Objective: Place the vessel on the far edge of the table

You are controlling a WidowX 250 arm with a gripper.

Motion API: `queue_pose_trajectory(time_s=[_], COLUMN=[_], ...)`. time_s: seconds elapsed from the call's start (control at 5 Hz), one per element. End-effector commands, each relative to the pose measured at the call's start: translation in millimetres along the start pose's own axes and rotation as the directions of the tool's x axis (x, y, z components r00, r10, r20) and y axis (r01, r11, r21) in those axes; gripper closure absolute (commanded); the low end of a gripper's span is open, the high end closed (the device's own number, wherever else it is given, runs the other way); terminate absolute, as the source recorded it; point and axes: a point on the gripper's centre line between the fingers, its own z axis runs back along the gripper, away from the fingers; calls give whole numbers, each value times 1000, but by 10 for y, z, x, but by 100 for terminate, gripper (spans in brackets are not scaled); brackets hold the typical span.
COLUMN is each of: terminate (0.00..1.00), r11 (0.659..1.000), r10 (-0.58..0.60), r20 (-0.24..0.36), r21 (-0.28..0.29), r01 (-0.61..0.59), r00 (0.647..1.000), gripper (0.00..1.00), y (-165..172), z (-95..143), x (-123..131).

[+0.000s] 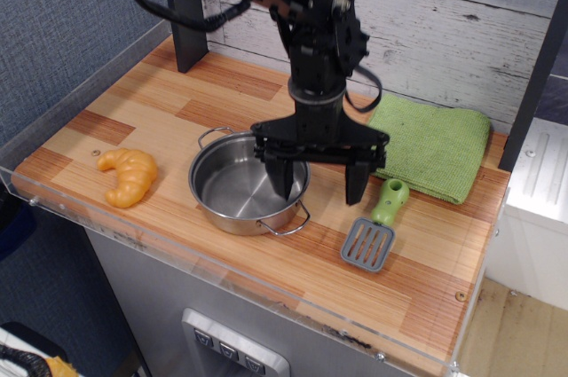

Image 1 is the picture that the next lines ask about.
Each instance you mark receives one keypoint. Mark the green folded cloth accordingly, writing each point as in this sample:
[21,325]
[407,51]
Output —
[435,150]

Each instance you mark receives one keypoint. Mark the dark grey post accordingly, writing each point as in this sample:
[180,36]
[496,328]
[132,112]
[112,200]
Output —
[542,69]
[190,46]

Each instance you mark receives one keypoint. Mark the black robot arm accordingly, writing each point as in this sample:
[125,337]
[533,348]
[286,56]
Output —
[325,45]

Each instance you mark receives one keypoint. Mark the yellow object bottom left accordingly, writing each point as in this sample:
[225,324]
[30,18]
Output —
[60,368]

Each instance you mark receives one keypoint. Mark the grey metal cabinet front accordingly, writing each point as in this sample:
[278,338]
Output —
[253,288]

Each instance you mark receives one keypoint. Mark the white cabinet at right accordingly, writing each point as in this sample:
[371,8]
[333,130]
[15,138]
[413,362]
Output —
[528,252]

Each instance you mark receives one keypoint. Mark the clear acrylic table guard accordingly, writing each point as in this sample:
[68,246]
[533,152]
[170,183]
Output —
[425,293]

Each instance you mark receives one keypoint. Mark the silver dispenser button panel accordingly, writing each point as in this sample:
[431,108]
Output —
[231,346]

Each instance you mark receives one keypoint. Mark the orange plastic croissant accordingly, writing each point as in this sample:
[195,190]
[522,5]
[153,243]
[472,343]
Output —
[135,172]

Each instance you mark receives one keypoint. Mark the dark grey left post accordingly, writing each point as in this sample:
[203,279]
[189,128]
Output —
[190,46]

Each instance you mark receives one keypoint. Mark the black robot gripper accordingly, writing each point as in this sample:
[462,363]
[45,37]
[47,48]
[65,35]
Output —
[320,134]

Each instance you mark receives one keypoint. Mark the small stainless steel pot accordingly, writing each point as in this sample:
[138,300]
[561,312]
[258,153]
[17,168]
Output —
[234,190]

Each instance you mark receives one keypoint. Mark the dark grey right post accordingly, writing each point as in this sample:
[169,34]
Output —
[542,69]

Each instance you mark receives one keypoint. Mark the green grey toy spatula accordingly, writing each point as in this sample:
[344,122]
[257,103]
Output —
[370,240]

